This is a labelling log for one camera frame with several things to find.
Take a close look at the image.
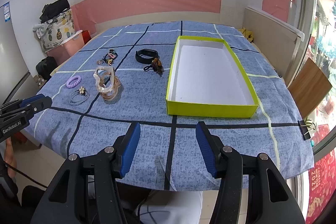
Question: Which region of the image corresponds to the pineapple print fabric bag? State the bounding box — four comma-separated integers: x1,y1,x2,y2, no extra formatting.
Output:
33,9,76,52

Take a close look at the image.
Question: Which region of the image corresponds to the purple spiral hair tie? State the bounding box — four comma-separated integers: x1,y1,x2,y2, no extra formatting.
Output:
65,75,83,89

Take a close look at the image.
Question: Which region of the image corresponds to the black bag on floor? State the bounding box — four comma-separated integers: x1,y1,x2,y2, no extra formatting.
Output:
36,56,58,81

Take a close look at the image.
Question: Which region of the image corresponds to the black binder clip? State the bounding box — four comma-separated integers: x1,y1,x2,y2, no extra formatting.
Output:
298,118,317,140

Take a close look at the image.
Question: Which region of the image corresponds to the beige headboard panel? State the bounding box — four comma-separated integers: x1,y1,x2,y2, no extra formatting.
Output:
243,7,305,86

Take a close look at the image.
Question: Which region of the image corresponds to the pink plastic storage bin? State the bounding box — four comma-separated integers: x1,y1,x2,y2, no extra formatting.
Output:
46,30,84,65

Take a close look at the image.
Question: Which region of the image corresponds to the black clothes pile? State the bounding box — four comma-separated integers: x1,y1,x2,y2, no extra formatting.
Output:
39,0,70,23

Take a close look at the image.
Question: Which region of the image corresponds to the red box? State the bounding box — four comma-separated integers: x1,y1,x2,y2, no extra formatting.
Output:
81,30,92,44

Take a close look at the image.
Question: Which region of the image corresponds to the silver refrigerator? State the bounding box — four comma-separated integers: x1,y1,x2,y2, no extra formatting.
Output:
0,3,31,105

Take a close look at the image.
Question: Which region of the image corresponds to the blue checked bed sheet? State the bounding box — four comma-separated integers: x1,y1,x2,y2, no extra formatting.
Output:
27,21,314,191

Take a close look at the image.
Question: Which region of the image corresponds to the lime green cardboard box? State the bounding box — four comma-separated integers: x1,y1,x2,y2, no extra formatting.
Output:
166,36,259,118

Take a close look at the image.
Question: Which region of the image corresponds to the clear pink hair claw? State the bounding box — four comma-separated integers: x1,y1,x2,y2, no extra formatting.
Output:
93,66,121,101

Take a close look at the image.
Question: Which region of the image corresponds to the wooden board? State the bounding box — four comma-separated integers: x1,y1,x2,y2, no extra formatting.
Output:
288,58,332,119

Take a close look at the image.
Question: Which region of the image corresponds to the black wristband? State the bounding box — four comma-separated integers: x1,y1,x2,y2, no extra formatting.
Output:
135,48,159,65

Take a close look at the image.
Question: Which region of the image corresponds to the small cardboard box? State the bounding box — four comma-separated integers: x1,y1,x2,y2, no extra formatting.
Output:
33,75,47,89

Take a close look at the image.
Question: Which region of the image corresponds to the person's left hand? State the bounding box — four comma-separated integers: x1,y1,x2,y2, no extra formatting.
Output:
4,138,17,178

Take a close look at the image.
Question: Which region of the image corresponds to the black hair tie colourful charm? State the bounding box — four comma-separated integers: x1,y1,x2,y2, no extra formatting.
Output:
102,49,118,66

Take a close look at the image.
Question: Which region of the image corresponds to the amber bead hair tie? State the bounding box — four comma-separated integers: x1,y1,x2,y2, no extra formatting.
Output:
143,57,165,77

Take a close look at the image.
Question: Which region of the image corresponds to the grey flower hair tie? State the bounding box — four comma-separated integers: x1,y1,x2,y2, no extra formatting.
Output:
69,86,91,106

